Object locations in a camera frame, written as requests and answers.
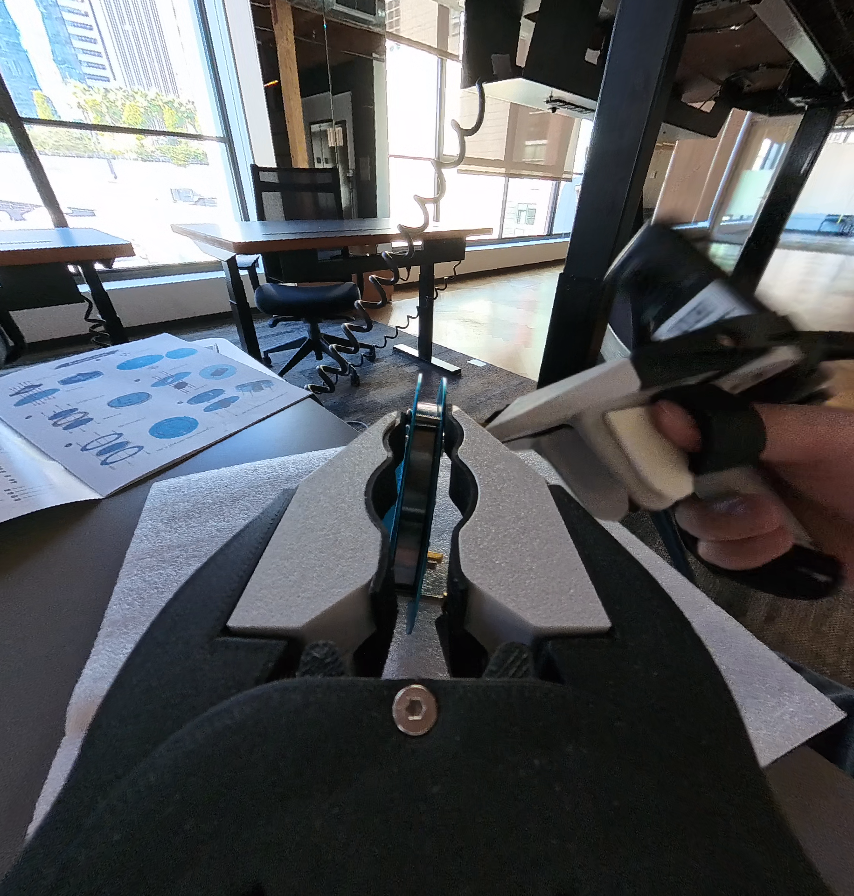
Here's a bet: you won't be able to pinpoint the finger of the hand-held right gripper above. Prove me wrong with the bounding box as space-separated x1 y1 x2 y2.
483 357 645 445
537 419 634 523

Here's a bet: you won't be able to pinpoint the coiled black cable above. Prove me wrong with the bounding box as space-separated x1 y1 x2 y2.
304 80 487 398

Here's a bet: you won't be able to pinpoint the person's right hand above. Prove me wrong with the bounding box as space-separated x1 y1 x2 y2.
653 401 854 604

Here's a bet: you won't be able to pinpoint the open instruction booklet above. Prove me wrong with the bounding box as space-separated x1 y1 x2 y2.
0 332 313 533

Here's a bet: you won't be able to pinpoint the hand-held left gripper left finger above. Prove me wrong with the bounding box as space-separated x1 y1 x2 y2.
227 413 408 677

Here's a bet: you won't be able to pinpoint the white foam sheet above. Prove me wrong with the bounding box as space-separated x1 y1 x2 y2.
27 412 847 841

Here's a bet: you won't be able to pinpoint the wide glass window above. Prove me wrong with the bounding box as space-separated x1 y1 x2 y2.
385 42 597 240

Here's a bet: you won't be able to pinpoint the blue round metal base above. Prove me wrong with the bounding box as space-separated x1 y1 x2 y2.
383 372 450 637

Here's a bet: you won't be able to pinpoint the person's dark pants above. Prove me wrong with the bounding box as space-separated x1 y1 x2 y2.
784 658 854 799

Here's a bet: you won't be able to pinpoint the black-framed grid window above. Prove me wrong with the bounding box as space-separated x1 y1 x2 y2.
0 0 254 273

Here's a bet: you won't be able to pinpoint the black mesh-back chair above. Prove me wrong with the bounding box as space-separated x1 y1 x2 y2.
250 164 346 225

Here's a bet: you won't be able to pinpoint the dark grey desk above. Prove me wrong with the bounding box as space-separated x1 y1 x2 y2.
0 392 854 896

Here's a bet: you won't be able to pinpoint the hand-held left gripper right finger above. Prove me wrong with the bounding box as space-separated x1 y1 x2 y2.
437 409 611 677

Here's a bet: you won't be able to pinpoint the wooden pillar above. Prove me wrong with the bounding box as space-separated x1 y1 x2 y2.
271 0 310 169

